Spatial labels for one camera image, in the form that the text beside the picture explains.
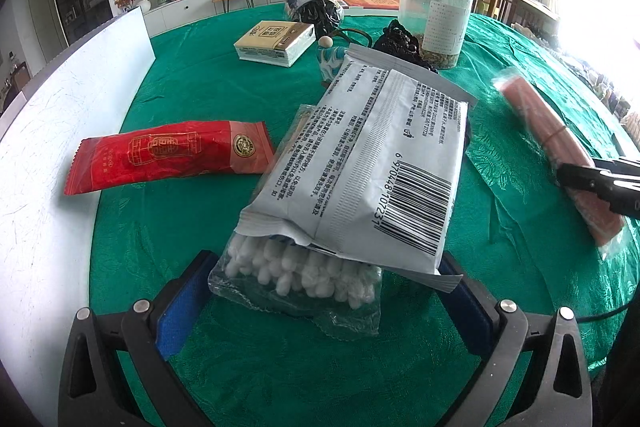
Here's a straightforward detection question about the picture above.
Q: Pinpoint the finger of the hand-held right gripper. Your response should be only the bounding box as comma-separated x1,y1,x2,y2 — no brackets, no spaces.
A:
557,163,640,215
592,157,640,182

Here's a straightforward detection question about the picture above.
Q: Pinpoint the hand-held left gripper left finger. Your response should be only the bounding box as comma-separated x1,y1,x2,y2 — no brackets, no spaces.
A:
59,249,221,427

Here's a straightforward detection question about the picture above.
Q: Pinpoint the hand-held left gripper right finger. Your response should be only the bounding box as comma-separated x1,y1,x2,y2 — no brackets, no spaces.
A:
437,251,593,427

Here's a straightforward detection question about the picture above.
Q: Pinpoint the pink tube packet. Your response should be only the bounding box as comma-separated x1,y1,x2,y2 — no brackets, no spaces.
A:
492,68,627,263

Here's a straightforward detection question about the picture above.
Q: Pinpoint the clear cotton swab bag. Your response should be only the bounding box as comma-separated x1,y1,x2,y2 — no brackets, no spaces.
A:
207,103,385,340

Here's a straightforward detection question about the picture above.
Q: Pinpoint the white barcode wipes package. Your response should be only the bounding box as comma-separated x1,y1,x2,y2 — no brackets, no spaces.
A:
236,44,480,294

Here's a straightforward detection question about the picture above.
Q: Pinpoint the red foil snack packet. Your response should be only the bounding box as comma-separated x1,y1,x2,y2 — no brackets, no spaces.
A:
63,120,277,196

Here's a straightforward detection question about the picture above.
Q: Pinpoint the wooden side table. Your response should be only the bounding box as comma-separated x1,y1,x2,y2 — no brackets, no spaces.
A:
500,0,561,25

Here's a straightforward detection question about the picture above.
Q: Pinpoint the green tablecloth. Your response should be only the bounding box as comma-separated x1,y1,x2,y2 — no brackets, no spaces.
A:
87,2,640,427

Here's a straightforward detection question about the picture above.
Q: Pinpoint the clear jar with black lid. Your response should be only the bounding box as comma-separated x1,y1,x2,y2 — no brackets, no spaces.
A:
398,0,478,71

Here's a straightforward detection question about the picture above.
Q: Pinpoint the black plastic bag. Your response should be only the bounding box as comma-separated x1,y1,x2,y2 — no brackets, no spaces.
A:
374,19,440,72

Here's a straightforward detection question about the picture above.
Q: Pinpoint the white board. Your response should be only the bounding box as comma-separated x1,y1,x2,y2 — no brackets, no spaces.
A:
0,5,157,427

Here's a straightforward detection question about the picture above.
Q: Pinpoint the small teal figurine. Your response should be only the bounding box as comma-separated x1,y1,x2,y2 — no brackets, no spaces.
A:
316,37,348,88

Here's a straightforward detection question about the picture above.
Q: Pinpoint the yellow white tissue pack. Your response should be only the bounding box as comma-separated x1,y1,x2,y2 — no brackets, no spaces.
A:
234,20,316,68

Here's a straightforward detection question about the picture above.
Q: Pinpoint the white television cabinet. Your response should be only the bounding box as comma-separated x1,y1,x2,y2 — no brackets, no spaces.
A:
145,0,321,35

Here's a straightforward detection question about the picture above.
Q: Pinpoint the dark patterned pouch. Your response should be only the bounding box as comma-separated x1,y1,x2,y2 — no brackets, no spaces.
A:
283,0,346,40

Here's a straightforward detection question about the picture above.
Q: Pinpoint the black cable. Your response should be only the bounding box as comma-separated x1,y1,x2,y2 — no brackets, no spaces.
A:
580,302,631,322

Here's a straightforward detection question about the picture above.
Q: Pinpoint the dark cord loop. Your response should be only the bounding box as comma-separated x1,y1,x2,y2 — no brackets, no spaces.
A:
330,28,374,54

